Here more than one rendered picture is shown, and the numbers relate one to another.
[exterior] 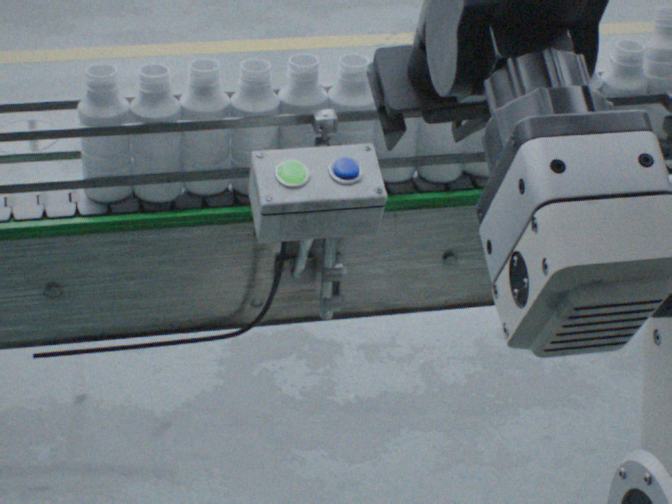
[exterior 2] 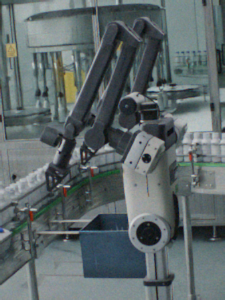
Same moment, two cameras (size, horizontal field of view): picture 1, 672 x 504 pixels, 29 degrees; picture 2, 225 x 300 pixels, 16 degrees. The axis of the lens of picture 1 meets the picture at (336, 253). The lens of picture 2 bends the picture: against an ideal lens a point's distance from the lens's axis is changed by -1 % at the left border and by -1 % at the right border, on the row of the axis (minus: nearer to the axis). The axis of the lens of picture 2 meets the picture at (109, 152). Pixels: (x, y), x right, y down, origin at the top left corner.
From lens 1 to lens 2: 2.39 m
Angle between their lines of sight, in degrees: 59
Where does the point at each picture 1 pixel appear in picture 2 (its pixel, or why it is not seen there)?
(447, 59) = (99, 139)
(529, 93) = (123, 134)
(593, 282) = (161, 148)
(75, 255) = not seen: outside the picture
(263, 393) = not seen: outside the picture
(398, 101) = (62, 170)
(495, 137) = (122, 143)
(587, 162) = (144, 135)
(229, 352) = not seen: outside the picture
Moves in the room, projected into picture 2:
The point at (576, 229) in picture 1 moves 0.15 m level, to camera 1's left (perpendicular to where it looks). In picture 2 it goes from (155, 141) to (134, 149)
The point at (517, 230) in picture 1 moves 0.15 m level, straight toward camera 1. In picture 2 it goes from (141, 151) to (177, 153)
